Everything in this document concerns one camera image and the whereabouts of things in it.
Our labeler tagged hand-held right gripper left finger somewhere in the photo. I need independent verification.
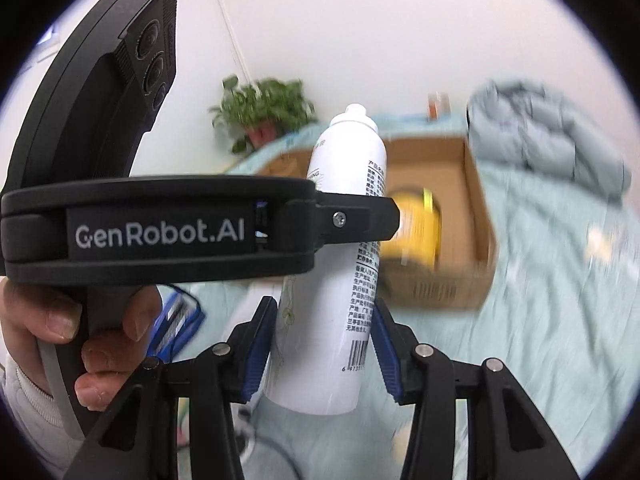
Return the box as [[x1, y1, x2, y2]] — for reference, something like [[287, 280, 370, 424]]
[[62, 296, 278, 480]]

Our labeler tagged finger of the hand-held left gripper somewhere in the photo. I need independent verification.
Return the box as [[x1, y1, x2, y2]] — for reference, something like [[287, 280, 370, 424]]
[[315, 192, 403, 248]]

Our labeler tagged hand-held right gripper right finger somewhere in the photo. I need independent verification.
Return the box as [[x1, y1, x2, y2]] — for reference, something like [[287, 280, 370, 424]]
[[372, 297, 583, 480]]

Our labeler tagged yellow label bottle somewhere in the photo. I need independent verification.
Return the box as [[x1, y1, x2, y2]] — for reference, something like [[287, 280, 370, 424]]
[[382, 187, 443, 266]]

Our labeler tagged white spray bottle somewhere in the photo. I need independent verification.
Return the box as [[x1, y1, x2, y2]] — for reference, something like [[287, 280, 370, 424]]
[[262, 103, 388, 416]]

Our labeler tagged blue stapler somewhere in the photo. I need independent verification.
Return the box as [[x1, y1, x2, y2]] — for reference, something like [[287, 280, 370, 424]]
[[150, 285, 206, 361]]

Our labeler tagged large cardboard box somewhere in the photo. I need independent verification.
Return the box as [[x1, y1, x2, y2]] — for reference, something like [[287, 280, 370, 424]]
[[257, 135, 498, 311]]

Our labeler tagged person's left forearm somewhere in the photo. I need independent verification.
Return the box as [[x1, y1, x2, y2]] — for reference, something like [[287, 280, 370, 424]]
[[0, 355, 96, 480]]

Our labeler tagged person's left hand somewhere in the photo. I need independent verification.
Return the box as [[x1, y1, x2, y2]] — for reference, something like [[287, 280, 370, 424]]
[[0, 277, 162, 412]]

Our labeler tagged orange label glass jar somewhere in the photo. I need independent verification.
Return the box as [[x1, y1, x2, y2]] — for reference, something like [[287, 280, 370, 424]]
[[427, 91, 451, 121]]

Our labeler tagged potted plant in red pot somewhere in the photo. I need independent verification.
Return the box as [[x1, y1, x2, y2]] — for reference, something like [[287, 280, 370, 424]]
[[209, 75, 318, 155]]

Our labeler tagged light blue quilt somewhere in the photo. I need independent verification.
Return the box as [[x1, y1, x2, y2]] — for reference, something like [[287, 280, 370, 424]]
[[155, 112, 640, 480]]

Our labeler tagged light blue padded jacket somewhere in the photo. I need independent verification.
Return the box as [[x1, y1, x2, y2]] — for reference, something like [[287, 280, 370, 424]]
[[466, 79, 632, 201]]

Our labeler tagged white wall conduit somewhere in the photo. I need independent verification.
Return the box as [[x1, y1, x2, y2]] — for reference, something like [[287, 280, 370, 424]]
[[205, 0, 253, 83]]

